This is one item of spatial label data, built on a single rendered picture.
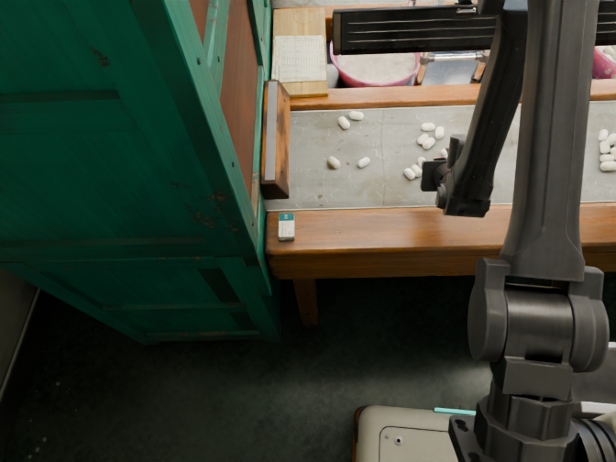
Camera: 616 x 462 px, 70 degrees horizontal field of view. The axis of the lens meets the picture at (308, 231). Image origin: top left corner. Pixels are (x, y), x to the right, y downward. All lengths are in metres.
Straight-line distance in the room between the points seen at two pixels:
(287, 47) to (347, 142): 0.34
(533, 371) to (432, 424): 0.99
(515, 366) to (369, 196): 0.70
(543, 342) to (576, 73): 0.24
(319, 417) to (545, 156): 1.36
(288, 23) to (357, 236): 0.69
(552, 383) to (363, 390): 1.26
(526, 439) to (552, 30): 0.36
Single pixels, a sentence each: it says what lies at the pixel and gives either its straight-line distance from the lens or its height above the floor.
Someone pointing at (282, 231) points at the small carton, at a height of 0.78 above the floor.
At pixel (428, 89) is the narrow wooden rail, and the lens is 1.26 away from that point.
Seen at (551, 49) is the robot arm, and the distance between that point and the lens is 0.47.
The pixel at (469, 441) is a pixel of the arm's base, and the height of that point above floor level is 1.18.
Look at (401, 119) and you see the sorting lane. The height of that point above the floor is 0.74.
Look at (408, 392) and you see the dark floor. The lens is 1.70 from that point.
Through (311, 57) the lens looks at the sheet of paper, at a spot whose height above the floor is 0.78.
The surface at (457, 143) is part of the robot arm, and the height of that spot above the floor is 1.01.
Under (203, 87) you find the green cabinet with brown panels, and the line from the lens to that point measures 0.54.
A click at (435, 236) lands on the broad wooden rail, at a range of 1.02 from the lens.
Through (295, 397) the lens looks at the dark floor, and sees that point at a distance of 1.67.
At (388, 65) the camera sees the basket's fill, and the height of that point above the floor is 0.73.
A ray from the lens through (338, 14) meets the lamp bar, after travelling 0.90.
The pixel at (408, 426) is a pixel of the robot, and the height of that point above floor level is 0.28.
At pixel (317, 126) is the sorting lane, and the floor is 0.74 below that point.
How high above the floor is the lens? 1.66
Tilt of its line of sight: 64 degrees down
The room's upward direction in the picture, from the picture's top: 5 degrees counter-clockwise
